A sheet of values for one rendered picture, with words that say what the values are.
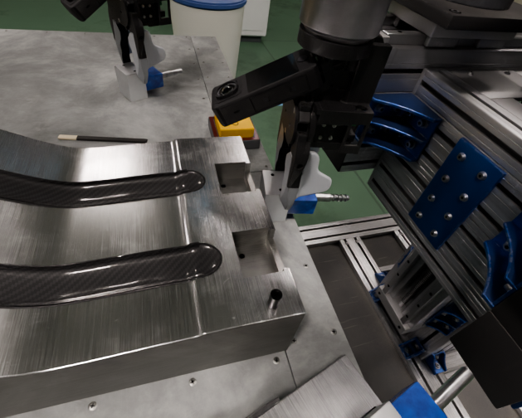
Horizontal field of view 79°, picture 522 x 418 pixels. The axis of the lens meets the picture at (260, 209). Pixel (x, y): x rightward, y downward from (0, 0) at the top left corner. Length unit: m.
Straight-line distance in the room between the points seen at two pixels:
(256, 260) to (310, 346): 0.11
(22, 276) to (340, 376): 0.28
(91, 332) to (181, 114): 0.47
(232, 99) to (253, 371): 0.27
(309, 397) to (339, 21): 0.31
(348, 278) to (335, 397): 0.89
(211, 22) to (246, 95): 1.87
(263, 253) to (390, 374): 0.80
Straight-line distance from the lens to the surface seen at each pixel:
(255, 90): 0.33
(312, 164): 0.38
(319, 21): 0.31
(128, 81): 0.69
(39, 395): 0.34
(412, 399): 0.32
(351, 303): 1.13
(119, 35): 0.71
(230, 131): 0.56
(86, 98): 0.73
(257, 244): 0.35
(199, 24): 2.20
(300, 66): 0.33
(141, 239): 0.32
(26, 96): 0.77
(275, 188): 0.42
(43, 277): 0.33
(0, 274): 0.33
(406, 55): 0.61
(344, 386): 0.31
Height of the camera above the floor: 1.14
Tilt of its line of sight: 46 degrees down
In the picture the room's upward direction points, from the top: 10 degrees clockwise
